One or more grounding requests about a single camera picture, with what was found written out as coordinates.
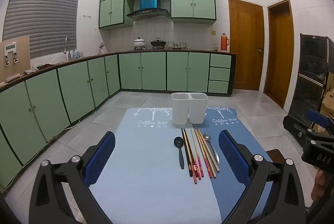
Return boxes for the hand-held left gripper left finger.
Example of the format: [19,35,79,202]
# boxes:
[28,131,116,224]

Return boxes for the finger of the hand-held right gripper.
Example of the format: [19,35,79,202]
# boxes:
[283,116,310,139]
[306,109,332,129]

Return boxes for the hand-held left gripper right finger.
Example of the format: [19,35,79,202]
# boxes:
[218,130,307,224]

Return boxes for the row of chopsticks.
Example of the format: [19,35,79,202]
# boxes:
[181,128,220,185]

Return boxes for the black spoon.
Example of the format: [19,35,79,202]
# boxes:
[173,136,185,169]

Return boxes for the white two-compartment utensil holder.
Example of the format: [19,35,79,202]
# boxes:
[171,92,209,126]

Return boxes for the person's right hand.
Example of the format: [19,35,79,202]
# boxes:
[311,169,325,202]

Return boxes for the cardboard box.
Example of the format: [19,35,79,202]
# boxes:
[314,88,334,133]

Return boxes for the metal spoon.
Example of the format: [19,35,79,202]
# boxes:
[203,133,220,164]

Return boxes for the light blue printed mat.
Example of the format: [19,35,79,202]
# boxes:
[89,108,222,224]

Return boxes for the black glass-front cabinet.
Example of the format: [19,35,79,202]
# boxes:
[283,33,334,133]

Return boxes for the green drawer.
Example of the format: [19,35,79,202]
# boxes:
[208,80,229,94]
[209,68,231,81]
[209,54,232,68]

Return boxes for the green base cabinets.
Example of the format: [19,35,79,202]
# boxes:
[0,50,237,194]

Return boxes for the red thermos flask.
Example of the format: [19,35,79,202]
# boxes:
[220,33,230,52]

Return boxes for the bottles beside sink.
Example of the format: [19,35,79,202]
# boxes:
[69,49,84,60]

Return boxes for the dark cloth pile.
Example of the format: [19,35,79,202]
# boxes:
[25,63,54,74]

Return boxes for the white cooking pot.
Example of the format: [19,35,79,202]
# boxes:
[133,37,146,51]

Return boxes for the metal kitchen faucet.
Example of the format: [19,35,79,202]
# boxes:
[64,36,72,60]

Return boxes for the cardboard board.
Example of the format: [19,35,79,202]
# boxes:
[0,35,31,83]

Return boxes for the black wok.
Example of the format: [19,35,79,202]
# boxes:
[150,38,167,49]

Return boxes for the black range hood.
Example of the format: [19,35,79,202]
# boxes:
[126,8,171,21]

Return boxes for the grey window blind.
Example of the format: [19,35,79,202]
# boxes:
[3,0,82,59]

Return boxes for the blue hood chimney cover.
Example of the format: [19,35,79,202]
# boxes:
[139,0,158,10]

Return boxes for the floor cable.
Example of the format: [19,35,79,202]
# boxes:
[0,117,81,188]

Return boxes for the wooden door with frame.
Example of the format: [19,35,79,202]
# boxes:
[263,0,294,109]

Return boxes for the white wall device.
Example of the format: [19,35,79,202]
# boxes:
[4,41,19,66]

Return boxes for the green wall cabinets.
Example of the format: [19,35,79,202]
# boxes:
[99,0,217,30]

